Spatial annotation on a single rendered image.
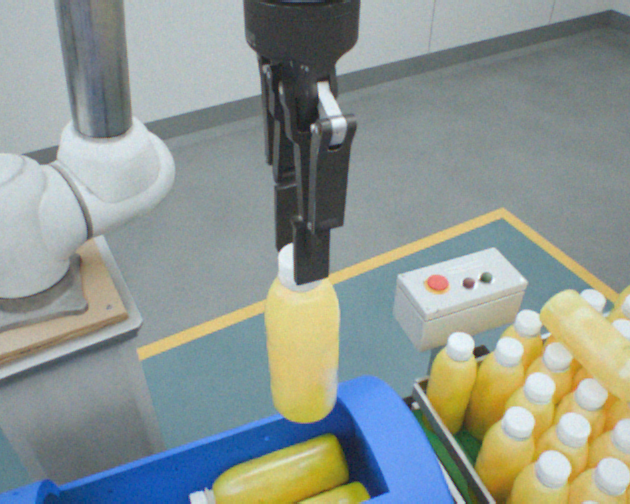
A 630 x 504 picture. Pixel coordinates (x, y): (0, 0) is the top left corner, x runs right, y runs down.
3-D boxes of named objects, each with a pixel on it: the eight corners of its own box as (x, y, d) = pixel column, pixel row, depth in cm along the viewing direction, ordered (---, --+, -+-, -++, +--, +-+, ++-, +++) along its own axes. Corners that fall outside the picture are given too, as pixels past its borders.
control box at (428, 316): (391, 314, 110) (397, 273, 104) (484, 286, 116) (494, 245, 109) (418, 353, 103) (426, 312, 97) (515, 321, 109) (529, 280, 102)
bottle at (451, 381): (470, 426, 104) (493, 355, 91) (438, 444, 101) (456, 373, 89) (444, 396, 109) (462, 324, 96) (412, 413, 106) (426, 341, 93)
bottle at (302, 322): (299, 438, 62) (294, 310, 50) (259, 394, 66) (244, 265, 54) (350, 400, 66) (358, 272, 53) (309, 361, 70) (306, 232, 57)
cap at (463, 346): (477, 352, 92) (479, 345, 91) (457, 362, 90) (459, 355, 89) (461, 336, 94) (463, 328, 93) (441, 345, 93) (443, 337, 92)
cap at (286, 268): (297, 292, 52) (296, 277, 50) (270, 268, 54) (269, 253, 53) (331, 272, 53) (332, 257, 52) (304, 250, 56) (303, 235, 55)
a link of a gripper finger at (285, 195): (276, 190, 49) (273, 185, 50) (278, 253, 54) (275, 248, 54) (310, 182, 50) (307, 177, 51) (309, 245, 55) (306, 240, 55)
